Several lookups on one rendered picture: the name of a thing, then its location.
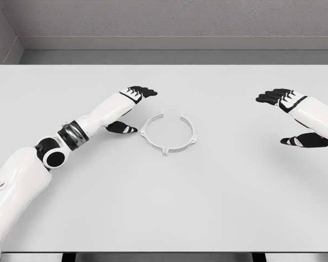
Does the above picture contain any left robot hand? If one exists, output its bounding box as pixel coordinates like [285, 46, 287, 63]
[96, 86, 158, 135]

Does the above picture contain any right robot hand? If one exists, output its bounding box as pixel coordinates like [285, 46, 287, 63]
[255, 88, 328, 148]

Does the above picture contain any white pipe clamp ring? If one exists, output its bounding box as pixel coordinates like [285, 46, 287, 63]
[140, 109, 199, 157]

